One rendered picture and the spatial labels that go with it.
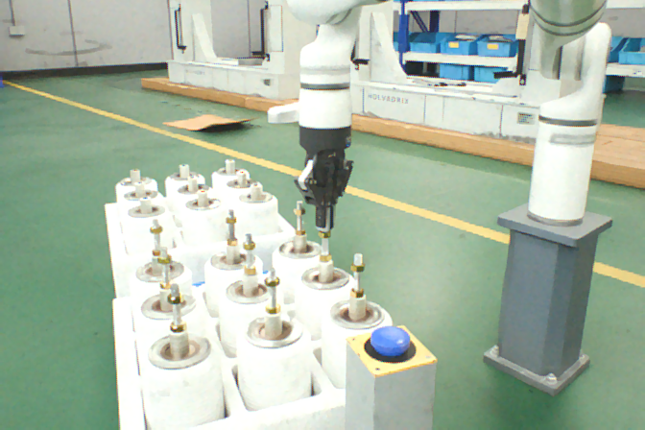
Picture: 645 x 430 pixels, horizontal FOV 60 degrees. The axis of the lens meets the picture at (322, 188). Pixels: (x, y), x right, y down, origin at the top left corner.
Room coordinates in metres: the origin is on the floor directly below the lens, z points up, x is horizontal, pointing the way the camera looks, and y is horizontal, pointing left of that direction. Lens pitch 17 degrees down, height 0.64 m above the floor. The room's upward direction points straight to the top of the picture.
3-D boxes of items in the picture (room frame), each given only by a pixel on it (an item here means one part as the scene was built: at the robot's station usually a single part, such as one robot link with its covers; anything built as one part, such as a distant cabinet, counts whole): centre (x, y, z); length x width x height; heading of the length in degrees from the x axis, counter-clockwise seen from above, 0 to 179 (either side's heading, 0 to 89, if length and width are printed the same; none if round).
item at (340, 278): (0.78, 0.00, 0.25); 0.08 x 0.08 x 0.01
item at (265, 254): (1.25, 0.30, 0.09); 0.39 x 0.39 x 0.18; 23
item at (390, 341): (0.50, -0.07, 0.32); 0.04 x 0.04 x 0.02
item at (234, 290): (0.74, 0.11, 0.25); 0.08 x 0.08 x 0.01
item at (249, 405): (0.63, 0.06, 0.16); 0.10 x 0.10 x 0.18
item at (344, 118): (0.79, 0.01, 0.53); 0.11 x 0.09 x 0.06; 57
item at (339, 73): (0.79, -0.01, 0.62); 0.09 x 0.07 x 0.15; 140
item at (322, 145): (0.78, 0.00, 0.45); 0.08 x 0.08 x 0.09
